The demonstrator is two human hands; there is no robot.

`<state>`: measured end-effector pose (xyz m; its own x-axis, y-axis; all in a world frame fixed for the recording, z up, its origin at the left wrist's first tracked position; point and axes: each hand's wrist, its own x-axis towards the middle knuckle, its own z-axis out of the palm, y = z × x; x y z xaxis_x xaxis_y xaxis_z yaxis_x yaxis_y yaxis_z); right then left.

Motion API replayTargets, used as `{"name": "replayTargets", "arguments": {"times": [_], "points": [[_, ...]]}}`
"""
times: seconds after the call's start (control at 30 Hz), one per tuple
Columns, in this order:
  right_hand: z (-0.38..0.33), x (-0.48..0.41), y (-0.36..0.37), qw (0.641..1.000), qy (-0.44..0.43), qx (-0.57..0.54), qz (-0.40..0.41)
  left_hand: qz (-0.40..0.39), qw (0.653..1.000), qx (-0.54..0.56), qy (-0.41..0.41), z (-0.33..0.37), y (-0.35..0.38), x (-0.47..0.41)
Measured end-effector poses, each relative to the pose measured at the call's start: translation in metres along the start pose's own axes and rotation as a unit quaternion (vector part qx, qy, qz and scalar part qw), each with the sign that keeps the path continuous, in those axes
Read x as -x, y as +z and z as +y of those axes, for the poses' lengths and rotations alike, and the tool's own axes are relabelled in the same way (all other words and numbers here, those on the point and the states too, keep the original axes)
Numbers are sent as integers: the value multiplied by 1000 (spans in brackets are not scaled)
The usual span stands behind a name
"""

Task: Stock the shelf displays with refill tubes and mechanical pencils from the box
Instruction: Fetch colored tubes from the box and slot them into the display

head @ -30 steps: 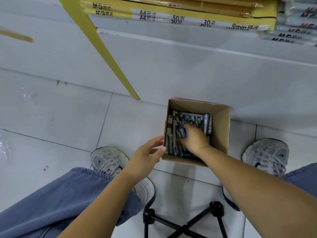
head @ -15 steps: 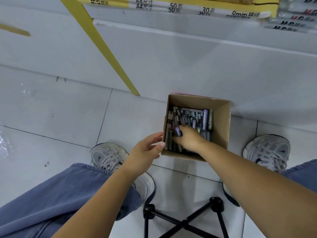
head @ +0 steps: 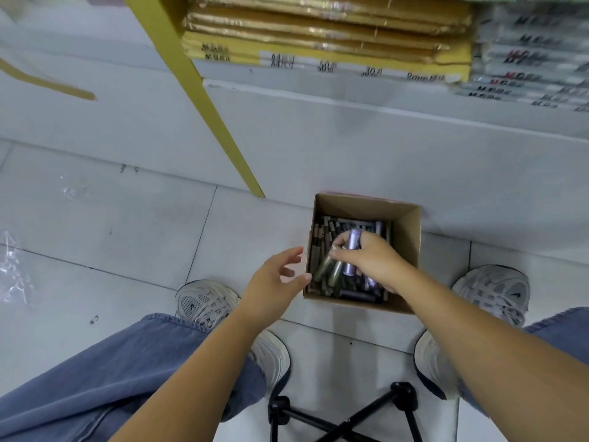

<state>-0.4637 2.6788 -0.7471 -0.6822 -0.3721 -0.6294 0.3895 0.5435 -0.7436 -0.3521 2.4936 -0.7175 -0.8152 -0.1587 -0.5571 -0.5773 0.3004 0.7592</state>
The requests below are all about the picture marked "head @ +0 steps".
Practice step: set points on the person's left forearm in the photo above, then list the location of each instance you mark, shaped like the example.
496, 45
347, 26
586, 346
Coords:
198, 386

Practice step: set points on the lead refill tubes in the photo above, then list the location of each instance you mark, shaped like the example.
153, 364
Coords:
368, 286

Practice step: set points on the white grey sneaker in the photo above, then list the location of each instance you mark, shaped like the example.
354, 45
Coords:
207, 301
497, 290

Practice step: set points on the person's right forearm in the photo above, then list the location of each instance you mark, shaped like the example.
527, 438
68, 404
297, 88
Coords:
497, 359

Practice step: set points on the person's left hand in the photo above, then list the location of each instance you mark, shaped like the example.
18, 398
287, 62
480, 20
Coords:
267, 294

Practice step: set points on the yellow shelf post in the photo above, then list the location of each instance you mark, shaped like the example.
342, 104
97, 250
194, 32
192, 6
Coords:
193, 87

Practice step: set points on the large crumpled clear plastic wrap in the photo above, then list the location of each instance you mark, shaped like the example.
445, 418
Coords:
14, 271

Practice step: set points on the small crumpled clear plastic wrap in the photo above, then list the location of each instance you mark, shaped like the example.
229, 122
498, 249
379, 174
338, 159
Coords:
73, 190

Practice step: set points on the person's right hand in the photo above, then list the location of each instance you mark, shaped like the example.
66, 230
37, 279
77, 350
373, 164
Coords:
377, 262

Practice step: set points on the pencils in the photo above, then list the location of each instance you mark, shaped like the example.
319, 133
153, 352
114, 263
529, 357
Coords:
317, 234

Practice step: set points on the stack of gold paper packs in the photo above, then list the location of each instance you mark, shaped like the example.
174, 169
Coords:
322, 22

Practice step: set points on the small brown cardboard box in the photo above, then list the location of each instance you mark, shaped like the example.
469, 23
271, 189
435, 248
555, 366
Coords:
409, 234

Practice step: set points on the blue jeans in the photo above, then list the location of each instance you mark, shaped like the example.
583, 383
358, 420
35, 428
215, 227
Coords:
115, 372

